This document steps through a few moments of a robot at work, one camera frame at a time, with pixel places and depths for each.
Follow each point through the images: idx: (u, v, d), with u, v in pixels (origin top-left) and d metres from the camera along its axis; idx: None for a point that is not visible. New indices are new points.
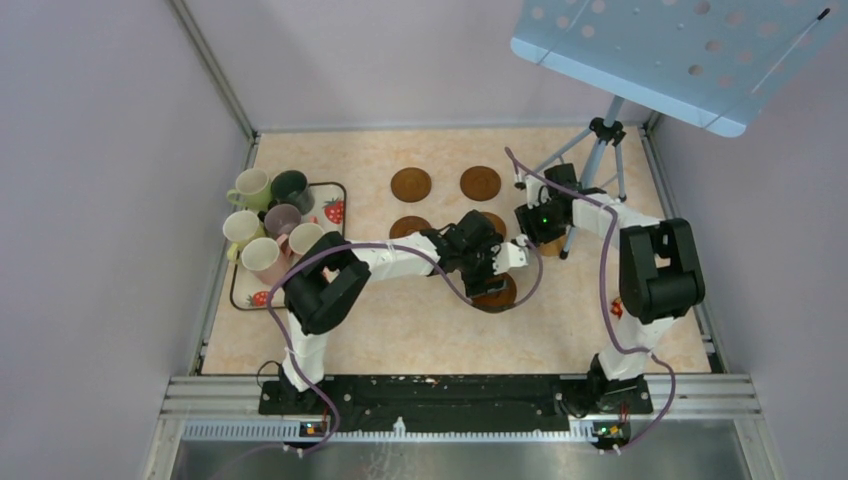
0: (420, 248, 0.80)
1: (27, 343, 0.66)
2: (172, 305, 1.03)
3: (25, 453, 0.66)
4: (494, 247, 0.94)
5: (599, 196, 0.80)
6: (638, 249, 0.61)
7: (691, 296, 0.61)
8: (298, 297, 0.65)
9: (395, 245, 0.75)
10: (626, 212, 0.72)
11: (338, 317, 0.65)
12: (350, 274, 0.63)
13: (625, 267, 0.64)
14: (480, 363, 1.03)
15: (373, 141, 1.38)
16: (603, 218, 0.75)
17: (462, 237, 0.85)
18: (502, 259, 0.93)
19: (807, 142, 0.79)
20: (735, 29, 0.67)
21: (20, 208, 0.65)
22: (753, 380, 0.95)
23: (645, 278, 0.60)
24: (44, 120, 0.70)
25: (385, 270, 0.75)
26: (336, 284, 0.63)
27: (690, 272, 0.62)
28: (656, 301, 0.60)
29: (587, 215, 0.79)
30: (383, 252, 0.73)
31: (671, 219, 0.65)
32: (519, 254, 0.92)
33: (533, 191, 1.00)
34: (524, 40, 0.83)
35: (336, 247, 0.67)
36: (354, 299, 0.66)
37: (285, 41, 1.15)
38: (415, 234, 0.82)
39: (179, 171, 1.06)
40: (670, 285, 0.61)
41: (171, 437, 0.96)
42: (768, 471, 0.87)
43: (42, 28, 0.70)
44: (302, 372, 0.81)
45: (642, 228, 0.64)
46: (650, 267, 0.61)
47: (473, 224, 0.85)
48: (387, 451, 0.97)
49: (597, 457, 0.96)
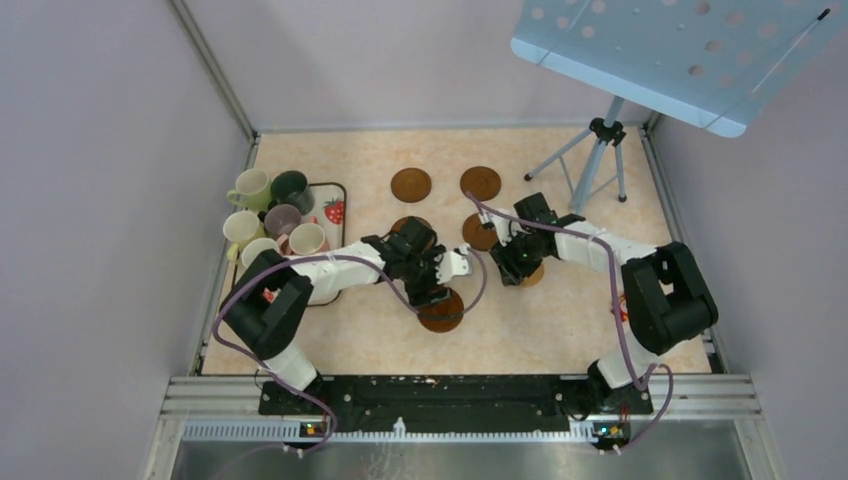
0: (362, 254, 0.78)
1: (28, 344, 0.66)
2: (172, 305, 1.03)
3: (28, 453, 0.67)
4: (437, 256, 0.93)
5: (579, 224, 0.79)
6: (645, 284, 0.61)
7: (707, 320, 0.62)
8: (240, 323, 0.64)
9: (336, 256, 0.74)
10: (616, 242, 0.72)
11: (284, 337, 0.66)
12: (291, 291, 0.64)
13: (635, 304, 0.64)
14: (480, 363, 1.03)
15: (373, 141, 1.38)
16: (595, 250, 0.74)
17: (405, 241, 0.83)
18: (444, 266, 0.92)
19: (807, 142, 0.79)
20: (736, 29, 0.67)
21: (20, 207, 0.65)
22: (753, 381, 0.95)
23: (659, 312, 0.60)
24: (44, 120, 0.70)
25: (329, 282, 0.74)
26: (278, 303, 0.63)
27: (700, 296, 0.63)
28: (674, 333, 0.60)
29: (575, 247, 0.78)
30: (325, 264, 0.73)
31: (667, 245, 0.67)
32: (462, 262, 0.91)
33: (502, 228, 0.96)
34: (524, 41, 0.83)
35: (274, 266, 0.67)
36: (299, 314, 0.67)
37: (285, 41, 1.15)
38: (356, 243, 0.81)
39: (179, 171, 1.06)
40: (684, 313, 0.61)
41: (171, 437, 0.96)
42: (768, 471, 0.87)
43: (41, 29, 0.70)
44: (286, 384, 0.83)
45: (645, 262, 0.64)
46: (661, 300, 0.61)
47: (414, 229, 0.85)
48: (387, 451, 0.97)
49: (596, 457, 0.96)
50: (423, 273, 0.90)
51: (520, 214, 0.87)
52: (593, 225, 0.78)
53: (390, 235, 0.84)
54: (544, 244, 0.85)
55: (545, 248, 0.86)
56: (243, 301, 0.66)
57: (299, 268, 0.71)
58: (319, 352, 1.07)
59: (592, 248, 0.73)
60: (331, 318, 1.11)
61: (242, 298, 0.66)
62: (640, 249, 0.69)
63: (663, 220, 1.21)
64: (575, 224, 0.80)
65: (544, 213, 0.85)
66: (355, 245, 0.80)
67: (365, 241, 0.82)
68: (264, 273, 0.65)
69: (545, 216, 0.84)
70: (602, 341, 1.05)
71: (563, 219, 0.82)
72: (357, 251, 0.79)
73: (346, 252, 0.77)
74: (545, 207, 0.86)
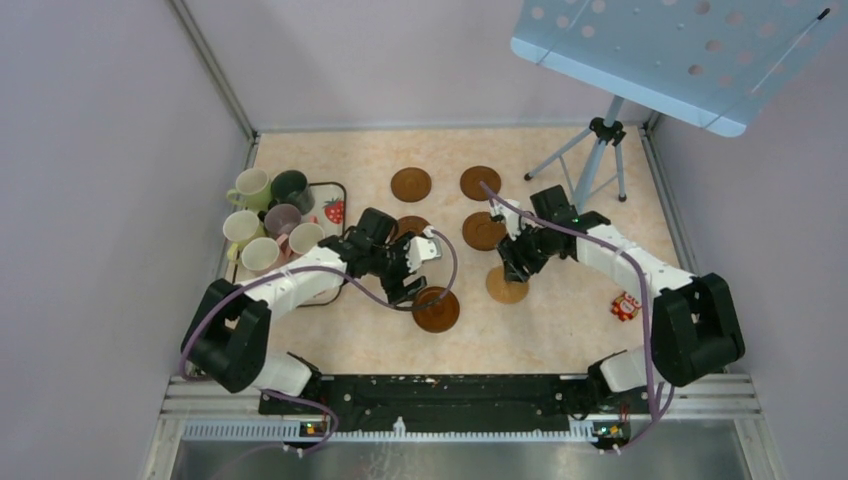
0: (321, 261, 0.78)
1: (29, 342, 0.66)
2: (172, 306, 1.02)
3: (28, 453, 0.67)
4: (406, 245, 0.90)
5: (605, 230, 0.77)
6: (680, 320, 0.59)
7: (732, 357, 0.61)
8: (206, 360, 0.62)
9: (291, 271, 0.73)
10: (646, 261, 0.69)
11: (254, 366, 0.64)
12: (248, 320, 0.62)
13: (662, 336, 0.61)
14: (480, 363, 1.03)
15: (373, 141, 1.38)
16: (623, 267, 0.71)
17: (366, 236, 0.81)
18: (413, 256, 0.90)
19: (807, 141, 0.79)
20: (736, 29, 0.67)
21: (21, 206, 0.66)
22: (753, 380, 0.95)
23: (689, 350, 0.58)
24: (44, 120, 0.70)
25: (290, 297, 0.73)
26: (237, 335, 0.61)
27: (730, 335, 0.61)
28: (698, 370, 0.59)
29: (599, 256, 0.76)
30: (280, 283, 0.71)
31: (703, 275, 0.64)
32: (429, 247, 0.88)
33: (513, 222, 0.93)
34: (524, 40, 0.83)
35: (227, 298, 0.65)
36: (264, 340, 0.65)
37: (285, 41, 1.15)
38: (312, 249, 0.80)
39: (178, 171, 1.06)
40: (711, 352, 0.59)
41: (171, 437, 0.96)
42: (768, 471, 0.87)
43: (42, 29, 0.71)
44: (282, 394, 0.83)
45: (681, 295, 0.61)
46: (692, 338, 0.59)
47: (373, 221, 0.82)
48: (387, 451, 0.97)
49: (597, 457, 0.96)
50: (391, 265, 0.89)
51: (539, 207, 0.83)
52: (618, 232, 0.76)
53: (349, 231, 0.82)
54: (561, 244, 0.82)
55: (562, 247, 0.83)
56: (204, 336, 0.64)
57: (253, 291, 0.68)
58: (319, 351, 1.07)
59: (620, 263, 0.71)
60: (331, 318, 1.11)
61: (203, 334, 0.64)
62: (672, 275, 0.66)
63: (663, 220, 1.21)
64: (598, 226, 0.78)
65: (563, 207, 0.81)
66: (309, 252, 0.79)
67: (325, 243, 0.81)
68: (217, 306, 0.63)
69: (563, 211, 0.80)
70: (602, 341, 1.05)
71: (586, 219, 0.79)
72: (315, 258, 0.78)
73: (300, 263, 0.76)
74: (565, 201, 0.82)
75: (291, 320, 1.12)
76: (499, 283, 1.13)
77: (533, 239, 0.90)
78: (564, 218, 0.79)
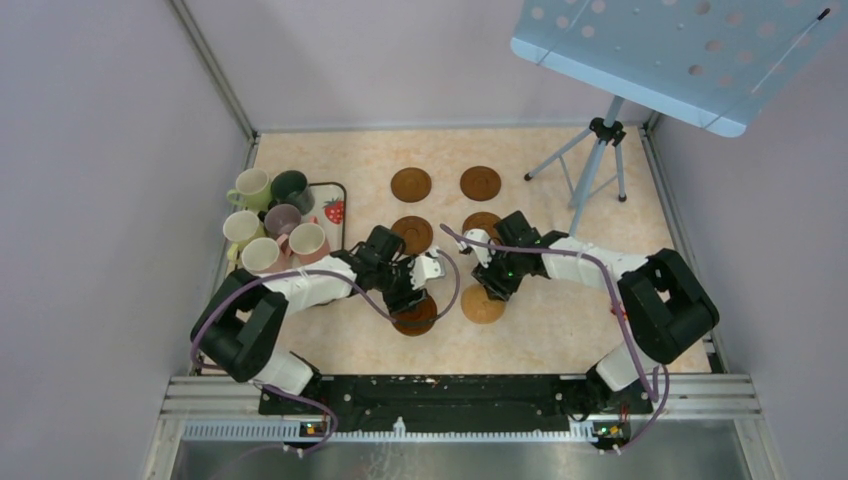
0: (334, 268, 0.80)
1: (27, 344, 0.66)
2: (171, 307, 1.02)
3: (26, 453, 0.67)
4: (410, 264, 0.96)
5: (564, 241, 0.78)
6: (649, 298, 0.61)
7: (709, 321, 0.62)
8: (214, 347, 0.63)
9: (308, 271, 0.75)
10: (606, 256, 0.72)
11: (262, 358, 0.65)
12: (265, 308, 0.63)
13: (636, 317, 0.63)
14: (480, 364, 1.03)
15: (373, 141, 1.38)
16: (585, 266, 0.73)
17: (374, 252, 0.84)
18: (418, 274, 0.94)
19: (807, 142, 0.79)
20: (734, 29, 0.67)
21: (19, 207, 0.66)
22: (753, 380, 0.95)
23: (663, 324, 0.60)
24: (42, 120, 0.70)
25: (304, 297, 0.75)
26: (252, 322, 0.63)
27: (699, 300, 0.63)
28: (680, 342, 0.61)
29: (565, 266, 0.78)
30: (297, 279, 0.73)
31: (659, 253, 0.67)
32: (433, 264, 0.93)
33: (482, 250, 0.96)
34: (524, 40, 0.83)
35: (246, 286, 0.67)
36: (275, 332, 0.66)
37: (285, 41, 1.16)
38: (326, 257, 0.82)
39: (178, 171, 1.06)
40: (687, 321, 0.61)
41: (171, 437, 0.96)
42: (767, 471, 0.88)
43: (39, 27, 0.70)
44: (282, 390, 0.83)
45: (641, 275, 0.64)
46: (664, 311, 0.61)
47: (381, 238, 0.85)
48: (387, 451, 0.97)
49: (596, 457, 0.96)
50: (396, 281, 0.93)
51: (503, 235, 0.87)
52: (575, 239, 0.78)
53: (359, 246, 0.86)
54: (532, 265, 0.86)
55: (533, 267, 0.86)
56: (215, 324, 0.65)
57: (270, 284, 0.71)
58: (319, 352, 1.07)
59: (584, 263, 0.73)
60: (331, 318, 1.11)
61: (214, 322, 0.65)
62: (631, 260, 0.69)
63: (662, 220, 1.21)
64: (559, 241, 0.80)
65: (525, 230, 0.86)
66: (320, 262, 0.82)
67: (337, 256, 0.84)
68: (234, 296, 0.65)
69: (525, 235, 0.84)
70: (602, 341, 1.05)
71: (546, 237, 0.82)
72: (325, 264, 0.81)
73: (317, 267, 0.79)
74: (526, 224, 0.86)
75: (291, 320, 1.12)
76: (475, 301, 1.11)
77: (503, 262, 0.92)
78: (527, 242, 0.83)
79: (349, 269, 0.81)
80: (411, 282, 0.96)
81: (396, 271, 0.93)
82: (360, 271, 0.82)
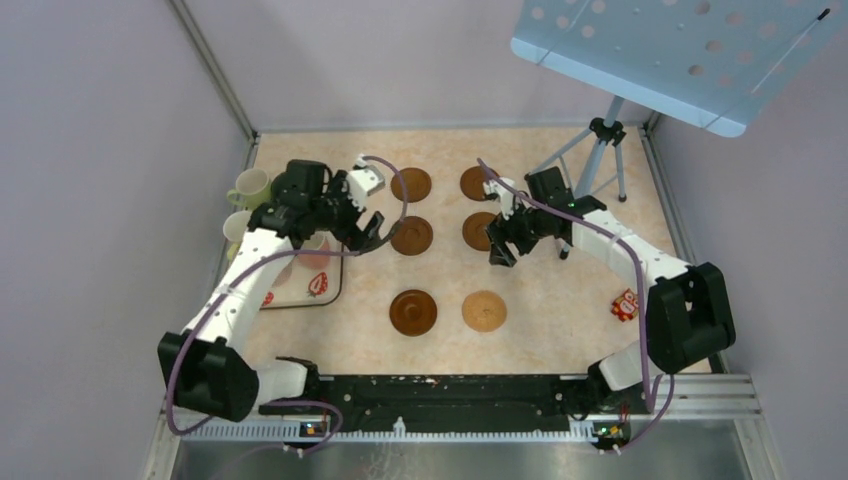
0: (261, 249, 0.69)
1: (29, 343, 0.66)
2: (170, 307, 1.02)
3: (26, 453, 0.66)
4: (343, 185, 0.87)
5: (599, 215, 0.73)
6: (673, 310, 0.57)
7: (723, 344, 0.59)
8: (201, 404, 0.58)
9: (232, 285, 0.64)
10: (643, 250, 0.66)
11: (250, 386, 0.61)
12: (219, 375, 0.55)
13: (655, 324, 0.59)
14: (479, 363, 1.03)
15: (373, 141, 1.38)
16: (616, 253, 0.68)
17: (299, 193, 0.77)
18: (356, 192, 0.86)
19: (807, 141, 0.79)
20: (734, 29, 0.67)
21: (21, 206, 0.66)
22: (753, 381, 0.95)
23: (680, 339, 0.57)
24: (43, 121, 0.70)
25: (249, 304, 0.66)
26: (217, 389, 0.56)
27: (722, 323, 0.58)
28: (690, 358, 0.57)
29: (593, 243, 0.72)
30: (228, 302, 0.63)
31: (699, 265, 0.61)
32: (368, 175, 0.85)
33: (506, 201, 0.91)
34: (524, 40, 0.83)
35: (180, 347, 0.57)
36: (243, 368, 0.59)
37: (284, 41, 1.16)
38: (247, 236, 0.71)
39: (177, 171, 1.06)
40: (703, 340, 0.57)
41: (171, 437, 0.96)
42: (767, 471, 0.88)
43: (39, 29, 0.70)
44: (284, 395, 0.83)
45: (674, 284, 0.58)
46: (684, 325, 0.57)
47: (301, 175, 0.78)
48: (387, 451, 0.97)
49: (596, 457, 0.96)
50: (337, 212, 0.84)
51: (533, 190, 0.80)
52: (613, 216, 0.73)
53: (279, 193, 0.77)
54: (557, 228, 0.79)
55: (558, 231, 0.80)
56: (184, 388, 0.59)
57: (203, 328, 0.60)
58: (319, 352, 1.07)
59: (616, 250, 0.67)
60: (331, 318, 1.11)
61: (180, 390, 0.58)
62: (667, 264, 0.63)
63: (662, 220, 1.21)
64: (593, 211, 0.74)
65: (559, 190, 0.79)
66: (233, 261, 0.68)
67: (258, 225, 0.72)
68: (175, 359, 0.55)
69: (556, 195, 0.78)
70: (602, 341, 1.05)
71: (581, 203, 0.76)
72: (244, 250, 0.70)
73: (242, 268, 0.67)
74: (561, 184, 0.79)
75: (290, 320, 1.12)
76: (475, 310, 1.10)
77: (526, 219, 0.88)
78: (560, 202, 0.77)
79: (276, 239, 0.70)
80: (352, 203, 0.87)
81: (332, 203, 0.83)
82: (287, 223, 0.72)
